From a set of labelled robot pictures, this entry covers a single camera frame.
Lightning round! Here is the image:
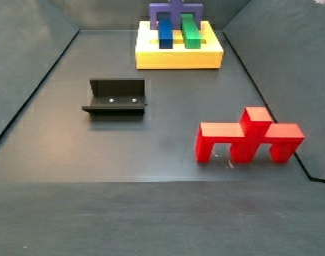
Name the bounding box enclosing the purple comb-shaped block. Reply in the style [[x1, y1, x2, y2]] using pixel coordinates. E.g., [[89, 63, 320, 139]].
[[149, 0, 204, 30]]

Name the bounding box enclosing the yellow slotted board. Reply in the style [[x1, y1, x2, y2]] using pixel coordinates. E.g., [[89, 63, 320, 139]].
[[135, 21, 224, 70]]

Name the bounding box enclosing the green bar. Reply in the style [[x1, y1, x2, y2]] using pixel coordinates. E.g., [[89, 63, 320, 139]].
[[181, 13, 202, 49]]

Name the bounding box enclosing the blue bar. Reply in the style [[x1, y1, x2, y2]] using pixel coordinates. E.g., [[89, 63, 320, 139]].
[[158, 13, 173, 49]]

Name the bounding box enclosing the red comb-shaped block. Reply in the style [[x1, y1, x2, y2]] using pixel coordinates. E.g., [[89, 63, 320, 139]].
[[196, 107, 305, 163]]

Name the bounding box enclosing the black angle fixture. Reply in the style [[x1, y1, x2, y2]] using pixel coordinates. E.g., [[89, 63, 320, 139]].
[[82, 78, 146, 115]]

